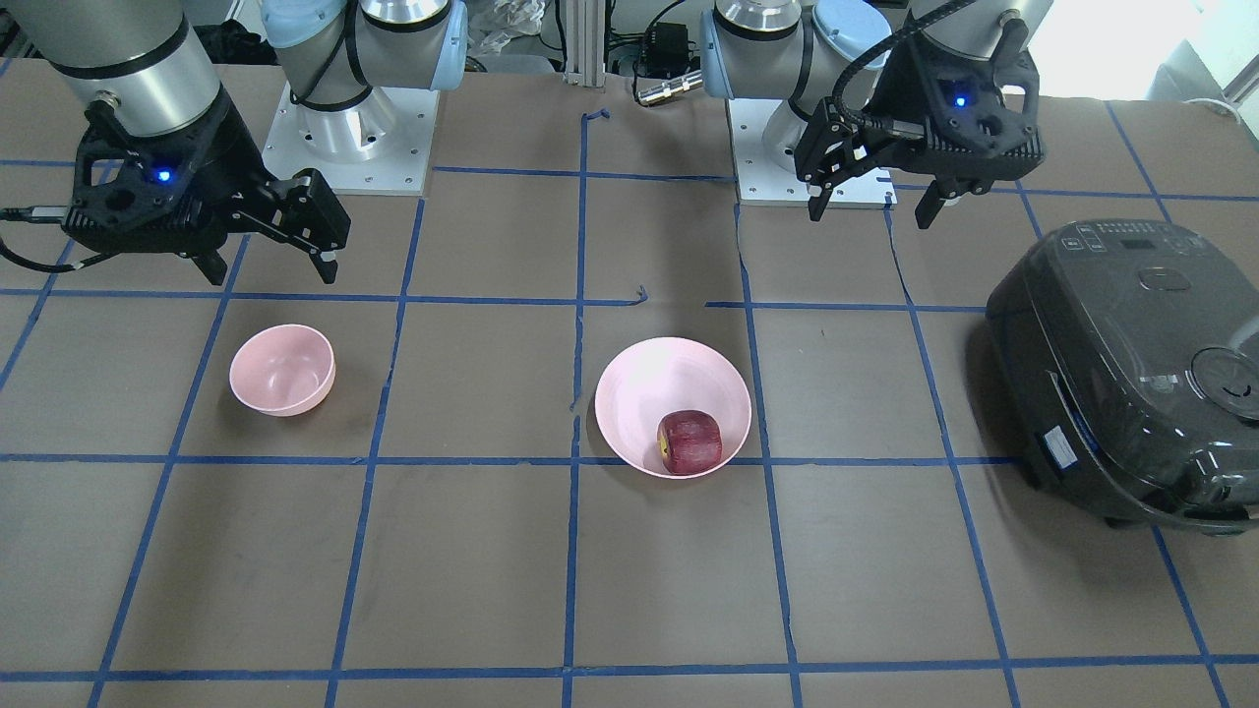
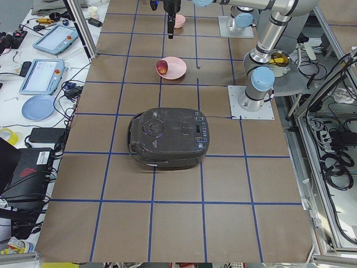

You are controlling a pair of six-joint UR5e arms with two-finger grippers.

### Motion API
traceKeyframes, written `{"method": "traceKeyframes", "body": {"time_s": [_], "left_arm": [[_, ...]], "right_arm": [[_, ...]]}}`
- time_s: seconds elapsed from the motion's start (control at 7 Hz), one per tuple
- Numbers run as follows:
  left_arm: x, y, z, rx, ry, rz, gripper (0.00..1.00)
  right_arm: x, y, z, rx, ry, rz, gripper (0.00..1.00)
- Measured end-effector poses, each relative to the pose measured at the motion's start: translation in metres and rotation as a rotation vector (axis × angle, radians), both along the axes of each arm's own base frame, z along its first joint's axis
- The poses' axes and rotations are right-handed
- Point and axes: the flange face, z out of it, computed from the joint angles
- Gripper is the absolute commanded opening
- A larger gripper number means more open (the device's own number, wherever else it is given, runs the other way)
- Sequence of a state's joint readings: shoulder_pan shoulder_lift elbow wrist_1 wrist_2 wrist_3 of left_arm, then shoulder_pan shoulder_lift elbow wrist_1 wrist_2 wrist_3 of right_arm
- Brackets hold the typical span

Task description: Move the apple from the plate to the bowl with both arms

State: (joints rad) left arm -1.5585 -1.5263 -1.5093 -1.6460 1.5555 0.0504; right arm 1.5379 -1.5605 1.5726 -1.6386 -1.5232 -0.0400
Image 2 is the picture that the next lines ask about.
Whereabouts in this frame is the teach pendant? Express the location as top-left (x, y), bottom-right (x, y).
top-left (32, 25), bottom-right (79, 55)
top-left (19, 59), bottom-right (65, 95)

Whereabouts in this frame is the dark grey rice cooker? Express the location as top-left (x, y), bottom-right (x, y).
top-left (127, 107), bottom-right (210, 168)

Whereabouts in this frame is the teach pendant far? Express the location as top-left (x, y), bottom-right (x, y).
top-left (32, 25), bottom-right (79, 55)

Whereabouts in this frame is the pink bowl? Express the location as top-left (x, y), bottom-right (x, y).
top-left (174, 13), bottom-right (186, 29)

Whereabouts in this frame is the aluminium frame post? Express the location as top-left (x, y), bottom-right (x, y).
top-left (63, 0), bottom-right (97, 59)

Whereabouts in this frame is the blue plate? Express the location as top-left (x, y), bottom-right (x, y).
top-left (21, 94), bottom-right (55, 121)

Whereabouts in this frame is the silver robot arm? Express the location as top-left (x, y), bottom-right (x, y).
top-left (228, 6), bottom-right (254, 34)
top-left (193, 0), bottom-right (319, 112)

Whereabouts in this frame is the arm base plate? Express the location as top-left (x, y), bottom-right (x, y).
top-left (228, 85), bottom-right (274, 120)
top-left (218, 13), bottom-right (254, 39)

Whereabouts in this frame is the pink plate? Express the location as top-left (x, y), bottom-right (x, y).
top-left (158, 56), bottom-right (187, 80)

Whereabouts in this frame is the red apple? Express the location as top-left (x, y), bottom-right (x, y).
top-left (156, 60), bottom-right (168, 75)

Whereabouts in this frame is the teach pendant near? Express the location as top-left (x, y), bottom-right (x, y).
top-left (19, 59), bottom-right (65, 95)

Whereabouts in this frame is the black power adapter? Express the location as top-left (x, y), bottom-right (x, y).
top-left (28, 128), bottom-right (65, 143)

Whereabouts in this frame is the black laptop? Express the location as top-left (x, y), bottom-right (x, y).
top-left (1, 139), bottom-right (55, 210)

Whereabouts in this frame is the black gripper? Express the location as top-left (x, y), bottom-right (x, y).
top-left (163, 0), bottom-right (181, 39)

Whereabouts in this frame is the yellow tape roll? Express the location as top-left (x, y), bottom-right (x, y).
top-left (0, 128), bottom-right (19, 146)

